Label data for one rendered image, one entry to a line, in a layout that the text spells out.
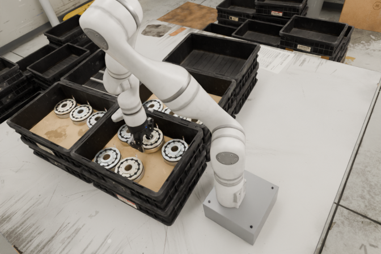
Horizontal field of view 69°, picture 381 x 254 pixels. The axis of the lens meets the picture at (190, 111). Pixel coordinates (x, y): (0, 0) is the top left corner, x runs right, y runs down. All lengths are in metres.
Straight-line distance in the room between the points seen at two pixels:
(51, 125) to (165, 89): 0.90
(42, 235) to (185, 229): 0.54
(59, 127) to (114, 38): 0.90
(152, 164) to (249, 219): 0.39
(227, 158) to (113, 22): 0.42
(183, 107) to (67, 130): 0.81
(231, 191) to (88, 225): 0.57
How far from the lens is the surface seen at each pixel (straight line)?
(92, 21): 0.54
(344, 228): 1.92
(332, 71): 1.68
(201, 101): 0.63
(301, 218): 1.10
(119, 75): 0.75
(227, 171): 0.79
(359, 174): 2.14
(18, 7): 4.39
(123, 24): 0.55
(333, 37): 2.40
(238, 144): 0.71
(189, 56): 1.55
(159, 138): 1.08
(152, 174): 1.04
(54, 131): 1.38
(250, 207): 0.98
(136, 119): 0.93
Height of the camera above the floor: 1.68
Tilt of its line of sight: 44 degrees down
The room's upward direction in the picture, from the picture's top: 10 degrees counter-clockwise
